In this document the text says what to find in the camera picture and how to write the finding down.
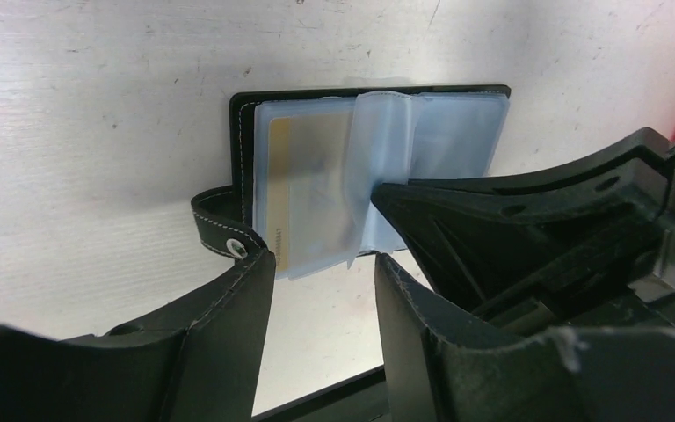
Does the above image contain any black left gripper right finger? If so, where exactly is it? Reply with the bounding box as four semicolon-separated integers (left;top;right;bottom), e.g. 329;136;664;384
374;254;675;421

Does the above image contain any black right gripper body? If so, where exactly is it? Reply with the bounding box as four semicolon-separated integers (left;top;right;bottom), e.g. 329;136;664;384
473;139;675;330

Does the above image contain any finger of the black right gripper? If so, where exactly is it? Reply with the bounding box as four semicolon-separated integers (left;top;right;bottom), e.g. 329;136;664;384
371;127;675;312

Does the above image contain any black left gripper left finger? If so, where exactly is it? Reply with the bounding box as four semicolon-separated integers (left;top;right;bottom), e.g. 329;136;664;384
0;250;275;421

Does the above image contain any black leather card holder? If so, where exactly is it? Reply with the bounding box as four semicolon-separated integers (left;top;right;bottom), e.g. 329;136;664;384
192;84;511;280

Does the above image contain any yellow edged card in holder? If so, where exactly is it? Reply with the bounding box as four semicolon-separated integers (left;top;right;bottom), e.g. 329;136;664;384
265;112;354;279

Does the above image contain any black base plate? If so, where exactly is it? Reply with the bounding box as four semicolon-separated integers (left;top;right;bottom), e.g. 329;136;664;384
251;366;391;422

